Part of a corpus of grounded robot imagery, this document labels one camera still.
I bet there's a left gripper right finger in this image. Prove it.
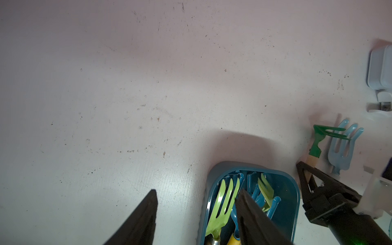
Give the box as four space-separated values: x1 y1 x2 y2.
235 190 292 245

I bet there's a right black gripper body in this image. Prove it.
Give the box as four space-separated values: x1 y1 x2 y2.
303 185 362 227

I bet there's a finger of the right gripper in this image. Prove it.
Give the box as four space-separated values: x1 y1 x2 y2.
296 161 320 202
301 161 346 190

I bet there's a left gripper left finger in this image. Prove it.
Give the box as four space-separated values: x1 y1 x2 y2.
105 189 158 245

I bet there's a light blue hand fork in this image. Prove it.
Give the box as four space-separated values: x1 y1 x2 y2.
327 119 364 176

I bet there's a blue fork yellow handle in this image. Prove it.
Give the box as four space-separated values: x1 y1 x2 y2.
228 172 281 245

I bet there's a teal storage box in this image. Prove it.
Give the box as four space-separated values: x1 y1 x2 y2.
196 161 300 245

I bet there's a lime green hand fork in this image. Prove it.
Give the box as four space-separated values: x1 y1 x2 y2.
205 177 241 245

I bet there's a dark green hand rake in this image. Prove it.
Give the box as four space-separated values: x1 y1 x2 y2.
304 124 351 181

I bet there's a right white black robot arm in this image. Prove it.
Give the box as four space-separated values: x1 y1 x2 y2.
296 161 392 245

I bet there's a translucent plastic lidded box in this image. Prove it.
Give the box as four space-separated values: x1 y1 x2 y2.
367 45 392 90

